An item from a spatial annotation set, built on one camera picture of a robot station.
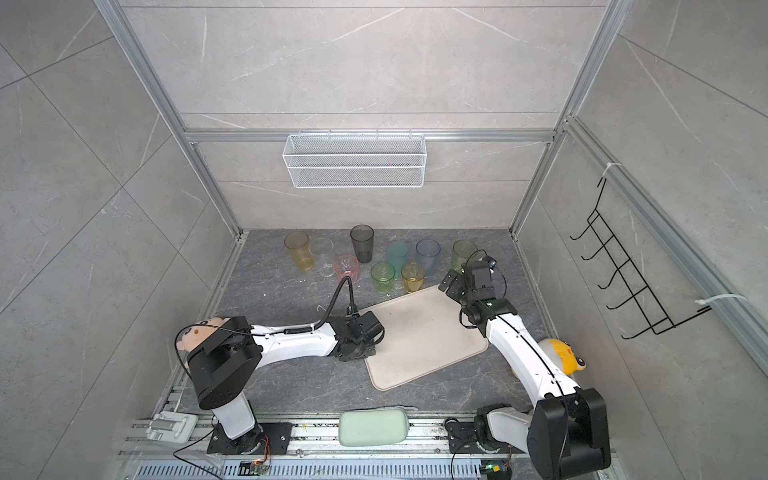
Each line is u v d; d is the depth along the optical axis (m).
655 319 0.61
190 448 0.61
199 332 0.83
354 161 1.01
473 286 0.62
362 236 1.03
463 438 0.73
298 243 0.98
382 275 1.04
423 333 0.92
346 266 1.04
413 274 1.04
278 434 0.73
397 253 1.04
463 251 0.95
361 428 0.74
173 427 0.73
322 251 1.10
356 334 0.67
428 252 1.00
